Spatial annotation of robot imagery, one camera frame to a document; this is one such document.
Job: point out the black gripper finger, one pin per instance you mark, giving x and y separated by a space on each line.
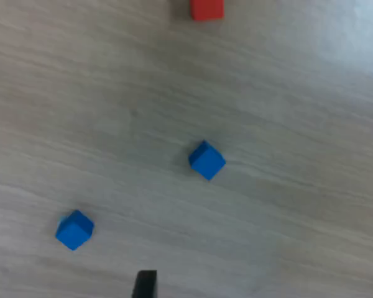
144 285

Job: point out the red cube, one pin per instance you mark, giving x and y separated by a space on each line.
206 8

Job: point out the blue cube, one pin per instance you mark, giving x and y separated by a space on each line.
207 161
74 231

